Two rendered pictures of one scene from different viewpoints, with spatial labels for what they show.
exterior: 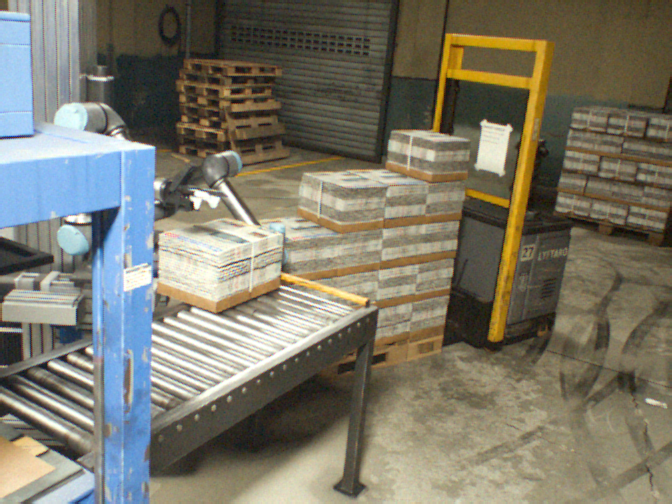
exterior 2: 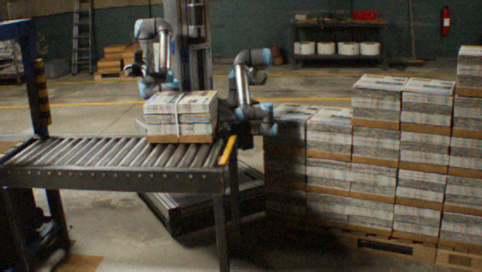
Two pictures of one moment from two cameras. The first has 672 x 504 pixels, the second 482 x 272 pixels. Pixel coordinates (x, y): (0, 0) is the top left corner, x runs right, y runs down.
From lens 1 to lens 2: 2.77 m
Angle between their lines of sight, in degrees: 64
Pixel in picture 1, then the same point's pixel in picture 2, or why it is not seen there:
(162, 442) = (21, 175)
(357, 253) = (371, 146)
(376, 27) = not seen: outside the picture
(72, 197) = not seen: outside the picture
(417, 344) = (448, 253)
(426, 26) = not seen: outside the picture
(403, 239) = (424, 145)
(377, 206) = (391, 108)
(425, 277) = (455, 190)
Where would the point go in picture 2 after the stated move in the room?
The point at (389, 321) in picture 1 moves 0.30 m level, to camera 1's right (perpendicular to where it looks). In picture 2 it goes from (412, 219) to (448, 241)
